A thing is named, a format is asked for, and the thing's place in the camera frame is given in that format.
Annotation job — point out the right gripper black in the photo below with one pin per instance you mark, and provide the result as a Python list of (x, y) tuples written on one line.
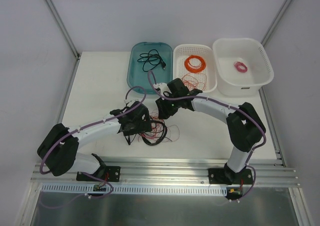
[(163, 110)]

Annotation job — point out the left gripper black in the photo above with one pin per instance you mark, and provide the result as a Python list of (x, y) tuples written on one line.
[(137, 127)]

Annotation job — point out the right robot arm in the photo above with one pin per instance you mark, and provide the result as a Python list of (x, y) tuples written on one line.
[(244, 126)]

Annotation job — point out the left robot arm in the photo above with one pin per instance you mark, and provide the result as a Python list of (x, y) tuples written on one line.
[(59, 150)]

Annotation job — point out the white perforated basket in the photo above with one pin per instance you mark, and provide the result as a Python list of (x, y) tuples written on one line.
[(194, 64)]

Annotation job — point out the teal plastic tray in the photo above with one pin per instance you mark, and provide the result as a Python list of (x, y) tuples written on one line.
[(146, 56)]

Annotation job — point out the white deep plastic tub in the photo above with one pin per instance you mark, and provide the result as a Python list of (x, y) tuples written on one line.
[(242, 66)]

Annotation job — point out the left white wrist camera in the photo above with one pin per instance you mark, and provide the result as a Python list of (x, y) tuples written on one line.
[(130, 103)]

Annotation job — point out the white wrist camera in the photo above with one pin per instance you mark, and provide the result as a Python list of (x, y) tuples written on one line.
[(162, 90), (130, 103)]

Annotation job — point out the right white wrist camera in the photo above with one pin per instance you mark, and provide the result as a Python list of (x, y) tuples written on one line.
[(162, 90)]

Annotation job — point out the aluminium mounting rail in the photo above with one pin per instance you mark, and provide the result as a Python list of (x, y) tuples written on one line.
[(194, 172)]

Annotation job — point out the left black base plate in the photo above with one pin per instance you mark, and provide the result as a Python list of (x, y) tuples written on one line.
[(107, 173)]

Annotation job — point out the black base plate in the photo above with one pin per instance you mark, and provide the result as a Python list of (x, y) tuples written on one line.
[(107, 173), (225, 177)]

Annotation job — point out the white slotted cable duct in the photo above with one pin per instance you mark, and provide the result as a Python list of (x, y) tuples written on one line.
[(135, 189)]

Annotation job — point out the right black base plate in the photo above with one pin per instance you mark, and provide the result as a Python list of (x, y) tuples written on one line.
[(225, 177)]

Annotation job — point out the right aluminium frame post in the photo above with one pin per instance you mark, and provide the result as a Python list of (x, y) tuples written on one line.
[(276, 21)]

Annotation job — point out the aluminium frame post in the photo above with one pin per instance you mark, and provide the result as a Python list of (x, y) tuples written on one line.
[(59, 22), (276, 21)]

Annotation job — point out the left aluminium frame post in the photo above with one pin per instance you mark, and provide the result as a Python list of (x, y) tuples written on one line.
[(59, 22)]

